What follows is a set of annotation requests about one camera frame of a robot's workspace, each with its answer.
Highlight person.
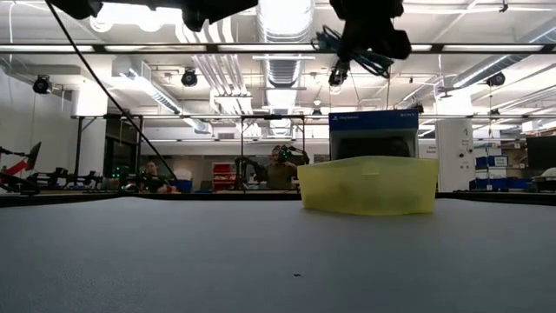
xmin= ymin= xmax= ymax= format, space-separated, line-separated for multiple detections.
xmin=261 ymin=144 xmax=310 ymax=191
xmin=139 ymin=160 xmax=175 ymax=195

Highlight blue PlayStation box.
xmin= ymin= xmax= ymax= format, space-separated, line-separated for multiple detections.
xmin=328 ymin=109 xmax=420 ymax=162

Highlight white pillar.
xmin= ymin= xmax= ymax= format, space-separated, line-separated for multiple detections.
xmin=434 ymin=118 xmax=475 ymax=193

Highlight black round ceiling fixture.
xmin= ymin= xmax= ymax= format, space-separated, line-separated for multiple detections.
xmin=32 ymin=74 xmax=53 ymax=96
xmin=328 ymin=59 xmax=351 ymax=88
xmin=180 ymin=68 xmax=199 ymax=88
xmin=486 ymin=70 xmax=506 ymax=88

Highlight silver ceiling air duct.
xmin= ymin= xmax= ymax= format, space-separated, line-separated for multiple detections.
xmin=255 ymin=0 xmax=316 ymax=137

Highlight blue storage bins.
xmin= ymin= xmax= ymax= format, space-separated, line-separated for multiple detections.
xmin=468 ymin=155 xmax=532 ymax=192

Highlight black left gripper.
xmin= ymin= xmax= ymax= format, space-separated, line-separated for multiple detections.
xmin=181 ymin=0 xmax=260 ymax=33

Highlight translucent yellow plastic tray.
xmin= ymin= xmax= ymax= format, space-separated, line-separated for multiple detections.
xmin=297 ymin=156 xmax=440 ymax=217

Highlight red storage bins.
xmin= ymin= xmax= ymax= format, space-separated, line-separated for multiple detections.
xmin=211 ymin=162 xmax=238 ymax=191

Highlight teal braided USB-C cable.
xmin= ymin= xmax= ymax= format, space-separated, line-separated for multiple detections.
xmin=311 ymin=24 xmax=394 ymax=80

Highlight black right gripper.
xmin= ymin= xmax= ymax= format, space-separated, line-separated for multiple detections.
xmin=328 ymin=0 xmax=413 ymax=62

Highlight black monitor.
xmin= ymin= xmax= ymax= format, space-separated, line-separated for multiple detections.
xmin=526 ymin=135 xmax=556 ymax=171

